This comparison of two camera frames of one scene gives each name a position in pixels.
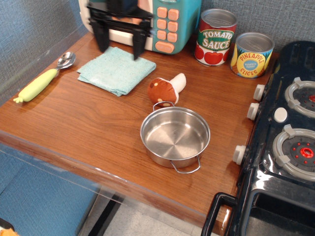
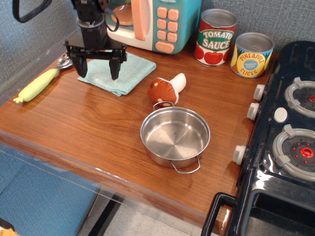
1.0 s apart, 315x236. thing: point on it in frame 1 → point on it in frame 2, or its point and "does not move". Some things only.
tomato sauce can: (216, 36) does not move
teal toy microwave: (176, 27) does not move
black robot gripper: (122, 13) → (93, 44)
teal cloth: (116, 71) does not move
